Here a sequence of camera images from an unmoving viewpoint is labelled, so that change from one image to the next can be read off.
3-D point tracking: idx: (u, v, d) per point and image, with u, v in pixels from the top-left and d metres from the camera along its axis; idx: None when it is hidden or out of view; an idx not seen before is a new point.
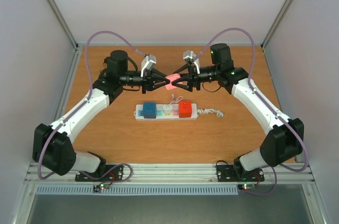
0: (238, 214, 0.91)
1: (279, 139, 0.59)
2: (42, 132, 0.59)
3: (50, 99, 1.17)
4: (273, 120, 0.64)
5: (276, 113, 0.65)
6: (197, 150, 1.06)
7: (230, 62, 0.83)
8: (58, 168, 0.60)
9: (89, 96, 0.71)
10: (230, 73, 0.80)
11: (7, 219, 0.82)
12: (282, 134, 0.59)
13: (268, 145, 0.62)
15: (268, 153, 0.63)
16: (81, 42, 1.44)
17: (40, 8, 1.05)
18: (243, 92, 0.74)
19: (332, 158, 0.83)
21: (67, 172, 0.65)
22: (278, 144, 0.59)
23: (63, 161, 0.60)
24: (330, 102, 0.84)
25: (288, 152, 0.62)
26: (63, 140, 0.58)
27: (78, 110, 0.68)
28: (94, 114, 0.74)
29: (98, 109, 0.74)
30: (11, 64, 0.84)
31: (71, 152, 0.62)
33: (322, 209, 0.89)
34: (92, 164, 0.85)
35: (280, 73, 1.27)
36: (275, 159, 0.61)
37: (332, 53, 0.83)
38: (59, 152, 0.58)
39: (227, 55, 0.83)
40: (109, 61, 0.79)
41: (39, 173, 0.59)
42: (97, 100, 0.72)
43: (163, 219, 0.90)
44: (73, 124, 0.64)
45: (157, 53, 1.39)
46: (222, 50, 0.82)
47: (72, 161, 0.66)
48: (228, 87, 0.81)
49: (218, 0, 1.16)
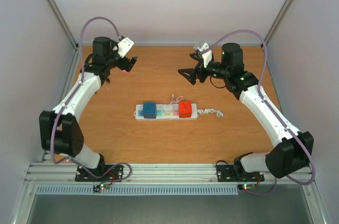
0: (239, 214, 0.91)
1: (287, 152, 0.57)
2: (47, 117, 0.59)
3: (49, 99, 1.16)
4: (282, 132, 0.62)
5: (286, 125, 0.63)
6: (197, 150, 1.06)
7: (240, 66, 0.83)
8: (71, 151, 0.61)
9: (82, 79, 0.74)
10: (240, 79, 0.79)
11: (7, 219, 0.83)
12: (291, 148, 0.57)
13: (275, 157, 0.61)
15: (275, 166, 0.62)
16: (81, 43, 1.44)
17: (40, 8, 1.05)
18: (252, 100, 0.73)
19: (332, 159, 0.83)
21: (78, 152, 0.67)
22: (286, 158, 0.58)
23: (74, 141, 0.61)
24: (330, 103, 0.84)
25: (295, 164, 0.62)
26: (71, 120, 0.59)
27: (75, 93, 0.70)
28: (90, 95, 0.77)
29: (94, 89, 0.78)
30: (11, 64, 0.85)
31: (78, 133, 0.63)
33: (322, 209, 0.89)
34: (94, 159, 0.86)
35: (280, 73, 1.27)
36: (282, 171, 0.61)
37: (332, 53, 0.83)
38: (70, 133, 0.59)
39: (239, 59, 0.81)
40: (94, 44, 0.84)
41: (52, 158, 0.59)
42: (90, 81, 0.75)
43: (163, 219, 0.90)
44: (74, 105, 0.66)
45: (157, 53, 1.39)
46: (234, 53, 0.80)
47: (80, 142, 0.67)
48: (235, 92, 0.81)
49: (217, 0, 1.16)
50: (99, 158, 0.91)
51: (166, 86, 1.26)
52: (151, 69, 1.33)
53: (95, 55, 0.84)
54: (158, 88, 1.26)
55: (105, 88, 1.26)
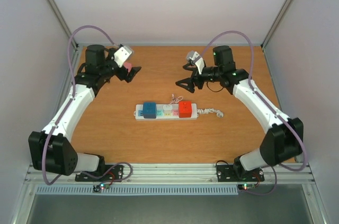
0: (239, 214, 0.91)
1: (277, 137, 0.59)
2: (37, 138, 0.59)
3: (49, 99, 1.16)
4: (273, 118, 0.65)
5: (276, 112, 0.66)
6: (197, 150, 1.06)
7: (232, 63, 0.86)
8: (63, 170, 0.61)
9: (73, 93, 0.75)
10: (231, 74, 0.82)
11: (7, 219, 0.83)
12: (280, 132, 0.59)
13: (267, 144, 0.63)
15: (268, 153, 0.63)
16: (81, 43, 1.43)
17: (40, 8, 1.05)
18: (243, 92, 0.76)
19: (332, 159, 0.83)
21: (72, 171, 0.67)
22: (277, 143, 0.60)
23: (65, 162, 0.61)
24: (330, 103, 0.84)
25: (289, 152, 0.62)
26: (62, 141, 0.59)
27: (67, 110, 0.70)
28: (82, 110, 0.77)
29: (86, 103, 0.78)
30: (10, 64, 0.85)
31: (71, 153, 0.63)
33: (322, 209, 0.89)
34: (92, 162, 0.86)
35: (280, 73, 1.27)
36: (274, 157, 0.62)
37: (332, 53, 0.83)
38: (61, 153, 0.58)
39: (229, 56, 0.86)
40: (87, 54, 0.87)
41: (44, 178, 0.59)
42: (82, 96, 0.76)
43: (163, 219, 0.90)
44: (66, 124, 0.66)
45: (157, 54, 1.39)
46: (224, 51, 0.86)
47: (74, 160, 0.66)
48: (229, 87, 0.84)
49: (217, 1, 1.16)
50: (98, 159, 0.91)
51: (166, 86, 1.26)
52: (151, 69, 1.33)
53: (88, 65, 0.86)
54: (158, 88, 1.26)
55: (105, 88, 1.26)
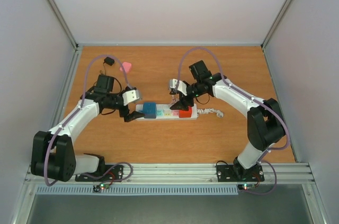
0: (239, 214, 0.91)
1: (258, 118, 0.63)
2: (42, 137, 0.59)
3: (50, 99, 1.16)
4: (250, 104, 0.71)
5: (251, 97, 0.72)
6: (197, 150, 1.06)
7: (207, 72, 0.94)
8: (62, 173, 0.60)
9: (81, 104, 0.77)
10: (208, 79, 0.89)
11: (7, 219, 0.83)
12: (259, 114, 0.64)
13: (252, 129, 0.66)
15: (256, 137, 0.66)
16: (81, 42, 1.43)
17: (40, 8, 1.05)
18: (221, 89, 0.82)
19: (332, 159, 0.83)
21: (69, 178, 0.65)
22: (259, 124, 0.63)
23: (65, 164, 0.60)
24: (330, 104, 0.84)
25: (275, 134, 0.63)
26: (65, 142, 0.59)
27: (72, 117, 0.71)
28: (87, 122, 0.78)
29: (90, 116, 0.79)
30: (10, 65, 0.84)
31: (71, 157, 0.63)
33: (322, 209, 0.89)
34: (93, 162, 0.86)
35: (279, 73, 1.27)
36: (262, 140, 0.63)
37: (332, 54, 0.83)
38: (64, 153, 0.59)
39: (203, 69, 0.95)
40: (100, 78, 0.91)
41: (45, 181, 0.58)
42: (89, 107, 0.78)
43: (163, 219, 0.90)
44: (72, 127, 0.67)
45: (156, 54, 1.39)
46: (197, 65, 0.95)
47: (72, 167, 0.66)
48: (209, 91, 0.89)
49: (216, 1, 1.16)
50: (98, 159, 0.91)
51: (166, 86, 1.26)
52: (151, 69, 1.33)
53: (98, 87, 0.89)
54: (158, 88, 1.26)
55: None
